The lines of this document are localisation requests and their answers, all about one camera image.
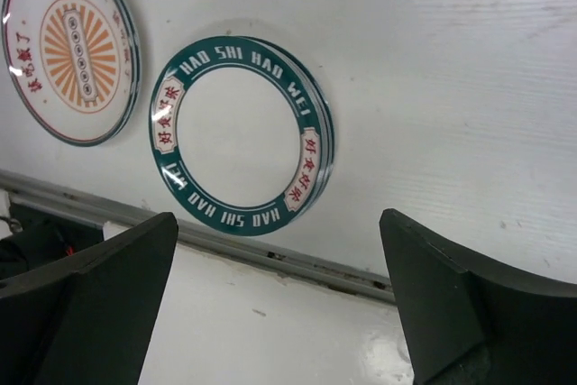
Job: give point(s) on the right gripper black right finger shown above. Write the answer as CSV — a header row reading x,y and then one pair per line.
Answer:
x,y
470,319

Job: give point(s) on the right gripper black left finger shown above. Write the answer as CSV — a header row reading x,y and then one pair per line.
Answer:
x,y
88,318

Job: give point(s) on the rearmost teal lettered plate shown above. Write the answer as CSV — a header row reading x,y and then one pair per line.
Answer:
x,y
236,135

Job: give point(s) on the red rim plate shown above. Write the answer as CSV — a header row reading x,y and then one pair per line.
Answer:
x,y
75,64

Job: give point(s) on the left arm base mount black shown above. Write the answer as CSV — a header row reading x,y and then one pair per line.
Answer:
x,y
31,239

